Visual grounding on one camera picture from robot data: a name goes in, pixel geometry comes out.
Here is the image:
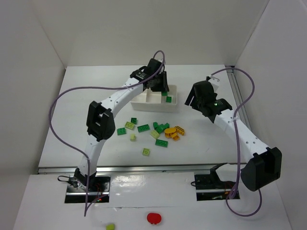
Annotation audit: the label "aluminium rail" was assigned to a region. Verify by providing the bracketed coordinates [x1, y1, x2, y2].
[226, 66, 252, 130]
[37, 162, 248, 174]

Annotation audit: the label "yellow black striped lego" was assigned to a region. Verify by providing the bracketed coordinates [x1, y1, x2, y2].
[175, 126, 185, 136]

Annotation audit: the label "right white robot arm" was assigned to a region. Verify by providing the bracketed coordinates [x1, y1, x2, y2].
[185, 77, 282, 192]

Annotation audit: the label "aluminium rail right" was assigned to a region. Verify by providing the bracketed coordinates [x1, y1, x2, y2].
[226, 66, 252, 130]

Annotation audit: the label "lime lego on front shelf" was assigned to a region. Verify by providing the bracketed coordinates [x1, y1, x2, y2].
[106, 223, 115, 230]

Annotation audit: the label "light green lego 2x2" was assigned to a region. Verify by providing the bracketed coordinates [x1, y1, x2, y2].
[125, 122, 135, 130]
[142, 148, 150, 156]

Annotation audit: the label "dark green lego arch piece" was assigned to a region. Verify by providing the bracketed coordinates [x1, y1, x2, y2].
[160, 123, 170, 131]

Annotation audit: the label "white three-compartment container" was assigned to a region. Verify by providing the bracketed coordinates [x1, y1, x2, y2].
[130, 85, 177, 113]

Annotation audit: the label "dark green lego 2x2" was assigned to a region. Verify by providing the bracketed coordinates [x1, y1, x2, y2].
[117, 127, 127, 136]
[165, 96, 173, 104]

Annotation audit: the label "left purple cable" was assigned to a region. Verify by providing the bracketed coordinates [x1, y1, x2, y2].
[49, 50, 166, 217]

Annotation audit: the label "yellow oval lego plate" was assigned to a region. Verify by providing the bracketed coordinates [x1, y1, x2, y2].
[164, 127, 177, 134]

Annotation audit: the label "aluminium rail front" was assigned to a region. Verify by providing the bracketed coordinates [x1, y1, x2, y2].
[37, 162, 248, 174]

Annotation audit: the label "dark green lego cluster piece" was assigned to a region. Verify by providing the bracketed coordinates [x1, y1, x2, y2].
[153, 122, 164, 134]

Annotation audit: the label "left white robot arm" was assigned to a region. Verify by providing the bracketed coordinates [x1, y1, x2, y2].
[74, 58, 169, 188]

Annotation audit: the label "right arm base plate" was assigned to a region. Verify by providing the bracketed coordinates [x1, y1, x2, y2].
[190, 163, 235, 201]

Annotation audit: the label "purple cable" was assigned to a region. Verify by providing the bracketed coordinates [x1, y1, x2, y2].
[211, 67, 262, 217]
[49, 50, 166, 217]

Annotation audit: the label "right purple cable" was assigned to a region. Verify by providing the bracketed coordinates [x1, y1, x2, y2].
[211, 67, 262, 217]

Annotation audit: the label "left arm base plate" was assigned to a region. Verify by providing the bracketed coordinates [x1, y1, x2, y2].
[57, 174, 111, 204]

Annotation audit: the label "dark green lego 2x3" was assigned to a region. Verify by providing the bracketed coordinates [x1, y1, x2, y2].
[137, 124, 150, 133]
[155, 139, 168, 148]

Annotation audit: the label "dark green lego small square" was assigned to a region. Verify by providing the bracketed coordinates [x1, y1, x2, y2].
[130, 117, 137, 125]

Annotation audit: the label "light green lego 2x2 front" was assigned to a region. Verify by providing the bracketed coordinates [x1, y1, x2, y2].
[142, 148, 150, 156]

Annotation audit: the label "red round lego piece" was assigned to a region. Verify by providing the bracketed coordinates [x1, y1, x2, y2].
[147, 213, 162, 225]

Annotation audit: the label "yellow lego small brick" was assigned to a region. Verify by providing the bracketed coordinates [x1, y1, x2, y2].
[165, 132, 180, 141]

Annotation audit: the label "light green lego small cube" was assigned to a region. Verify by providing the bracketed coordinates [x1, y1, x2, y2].
[130, 134, 136, 141]

